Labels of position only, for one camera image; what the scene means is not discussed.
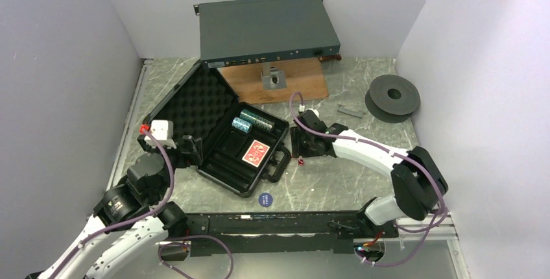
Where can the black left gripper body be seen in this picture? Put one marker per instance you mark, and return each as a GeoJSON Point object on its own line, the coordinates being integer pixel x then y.
{"type": "Point", "coordinates": [179, 158]}

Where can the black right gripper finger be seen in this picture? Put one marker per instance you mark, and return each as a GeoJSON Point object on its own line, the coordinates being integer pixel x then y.
{"type": "Point", "coordinates": [312, 146]}
{"type": "Point", "coordinates": [296, 141]}

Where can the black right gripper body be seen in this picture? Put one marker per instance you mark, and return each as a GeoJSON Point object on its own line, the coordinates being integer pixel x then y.
{"type": "Point", "coordinates": [305, 147]}

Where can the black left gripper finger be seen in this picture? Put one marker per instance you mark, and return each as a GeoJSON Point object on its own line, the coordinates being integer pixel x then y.
{"type": "Point", "coordinates": [191, 146]}
{"type": "Point", "coordinates": [193, 159]}

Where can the red playing card deck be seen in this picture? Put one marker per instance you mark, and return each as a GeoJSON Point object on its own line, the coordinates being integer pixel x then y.
{"type": "Point", "coordinates": [256, 153]}

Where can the black poker set case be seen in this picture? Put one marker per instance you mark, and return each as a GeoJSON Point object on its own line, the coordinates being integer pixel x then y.
{"type": "Point", "coordinates": [202, 104]}

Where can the white blue chip stack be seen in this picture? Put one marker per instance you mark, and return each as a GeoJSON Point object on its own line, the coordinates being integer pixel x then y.
{"type": "Point", "coordinates": [242, 125]}

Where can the green blue chip stack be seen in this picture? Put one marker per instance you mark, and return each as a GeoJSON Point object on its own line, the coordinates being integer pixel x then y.
{"type": "Point", "coordinates": [249, 116]}

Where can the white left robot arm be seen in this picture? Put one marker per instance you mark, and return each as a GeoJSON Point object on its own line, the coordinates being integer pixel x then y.
{"type": "Point", "coordinates": [129, 218]}

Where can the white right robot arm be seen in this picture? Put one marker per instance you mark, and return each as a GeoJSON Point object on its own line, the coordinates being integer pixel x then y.
{"type": "Point", "coordinates": [418, 185]}

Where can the wooden base board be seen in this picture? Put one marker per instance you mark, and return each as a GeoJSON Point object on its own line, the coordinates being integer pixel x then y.
{"type": "Point", "coordinates": [303, 75]}

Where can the blue small blind button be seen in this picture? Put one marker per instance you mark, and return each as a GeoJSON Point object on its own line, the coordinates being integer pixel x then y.
{"type": "Point", "coordinates": [265, 200]}

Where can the grey filament spool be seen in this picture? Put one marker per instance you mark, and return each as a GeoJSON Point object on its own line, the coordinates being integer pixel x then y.
{"type": "Point", "coordinates": [392, 99]}

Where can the dark grey rack unit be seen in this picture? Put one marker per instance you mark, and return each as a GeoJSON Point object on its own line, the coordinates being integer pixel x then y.
{"type": "Point", "coordinates": [242, 32]}

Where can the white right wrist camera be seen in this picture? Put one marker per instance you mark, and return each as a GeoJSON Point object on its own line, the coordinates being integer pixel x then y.
{"type": "Point", "coordinates": [302, 108]}

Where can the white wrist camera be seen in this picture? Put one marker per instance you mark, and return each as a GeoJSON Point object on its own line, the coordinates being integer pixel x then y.
{"type": "Point", "coordinates": [302, 108]}
{"type": "Point", "coordinates": [161, 130]}

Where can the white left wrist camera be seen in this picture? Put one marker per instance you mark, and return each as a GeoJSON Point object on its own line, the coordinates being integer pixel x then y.
{"type": "Point", "coordinates": [161, 130]}

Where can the small grey metal bracket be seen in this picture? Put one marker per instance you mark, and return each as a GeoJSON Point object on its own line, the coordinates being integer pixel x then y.
{"type": "Point", "coordinates": [342, 109]}

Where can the grey metal stand bracket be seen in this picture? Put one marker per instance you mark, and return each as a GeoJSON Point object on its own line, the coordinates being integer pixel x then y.
{"type": "Point", "coordinates": [272, 77]}

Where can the brown handle tool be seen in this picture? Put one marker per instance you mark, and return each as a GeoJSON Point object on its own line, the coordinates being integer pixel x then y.
{"type": "Point", "coordinates": [327, 58]}

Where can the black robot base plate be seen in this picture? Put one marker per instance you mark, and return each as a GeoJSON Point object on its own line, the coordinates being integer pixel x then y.
{"type": "Point", "coordinates": [263, 232]}

